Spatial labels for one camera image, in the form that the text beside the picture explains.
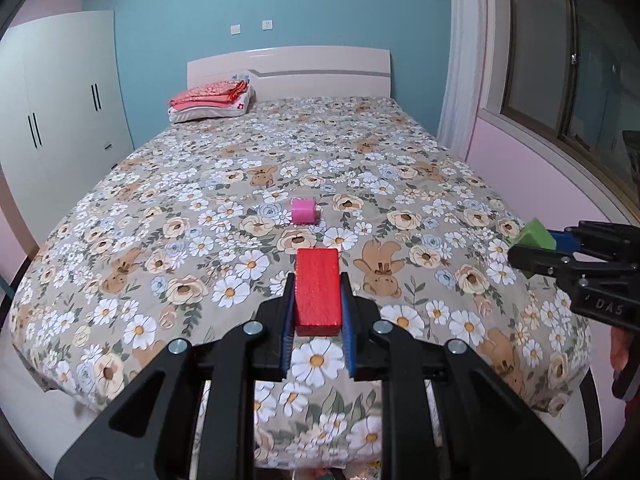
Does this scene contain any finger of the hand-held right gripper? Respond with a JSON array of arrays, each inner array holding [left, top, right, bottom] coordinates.
[[547, 220, 640, 261], [507, 244, 577, 282]]

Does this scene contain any green block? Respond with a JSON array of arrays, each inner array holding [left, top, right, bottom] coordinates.
[[509, 218, 557, 251]]

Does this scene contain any white pillow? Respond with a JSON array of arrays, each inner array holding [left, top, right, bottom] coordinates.
[[168, 85, 256, 123]]

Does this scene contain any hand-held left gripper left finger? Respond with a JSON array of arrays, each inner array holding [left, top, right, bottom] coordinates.
[[54, 271, 297, 480]]

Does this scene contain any pink cylinder roll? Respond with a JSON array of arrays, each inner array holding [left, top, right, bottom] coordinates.
[[291, 197, 322, 225]]

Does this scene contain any floral bed sheet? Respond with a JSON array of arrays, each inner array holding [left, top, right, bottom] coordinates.
[[10, 96, 593, 471]]

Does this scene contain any white bed headboard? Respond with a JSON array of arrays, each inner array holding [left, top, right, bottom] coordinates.
[[186, 46, 392, 103]]

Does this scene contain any folded red cloth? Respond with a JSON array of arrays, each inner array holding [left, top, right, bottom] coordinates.
[[169, 80, 249, 110]]

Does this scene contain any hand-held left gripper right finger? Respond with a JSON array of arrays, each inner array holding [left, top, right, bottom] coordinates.
[[339, 271, 583, 480]]

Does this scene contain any person's right hand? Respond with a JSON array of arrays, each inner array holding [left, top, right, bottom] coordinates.
[[610, 329, 633, 374]]

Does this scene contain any white curtain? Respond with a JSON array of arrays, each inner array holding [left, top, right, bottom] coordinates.
[[437, 0, 489, 161]]

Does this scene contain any window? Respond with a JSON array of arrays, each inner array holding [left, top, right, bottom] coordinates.
[[500, 0, 640, 201]]

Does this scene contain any red wooden block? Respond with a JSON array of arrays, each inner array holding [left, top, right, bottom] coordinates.
[[294, 247, 345, 337]]

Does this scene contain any white wardrobe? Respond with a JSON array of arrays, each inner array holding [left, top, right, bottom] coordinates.
[[0, 10, 136, 246]]

